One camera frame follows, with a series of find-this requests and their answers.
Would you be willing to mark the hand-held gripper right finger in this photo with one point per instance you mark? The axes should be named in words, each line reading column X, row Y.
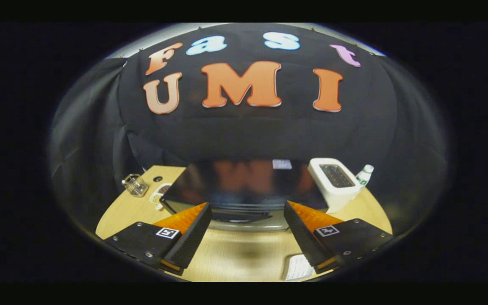
column 303, row 239

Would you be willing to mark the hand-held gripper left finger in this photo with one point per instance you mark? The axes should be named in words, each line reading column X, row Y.
column 191, row 239

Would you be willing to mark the black toaster oven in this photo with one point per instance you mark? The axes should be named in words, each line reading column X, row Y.
column 244, row 186

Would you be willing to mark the white pop-up toaster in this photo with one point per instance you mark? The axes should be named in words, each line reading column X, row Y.
column 337, row 195

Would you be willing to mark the white ribbed plastic tray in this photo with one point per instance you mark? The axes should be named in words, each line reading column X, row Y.
column 298, row 267

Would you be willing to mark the small white patterned dish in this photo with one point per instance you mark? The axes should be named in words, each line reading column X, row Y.
column 158, row 197

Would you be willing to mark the white bottle with green label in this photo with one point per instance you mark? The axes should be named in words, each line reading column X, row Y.
column 364, row 176

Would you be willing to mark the black backdrop cloth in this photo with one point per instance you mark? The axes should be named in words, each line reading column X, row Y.
column 248, row 131

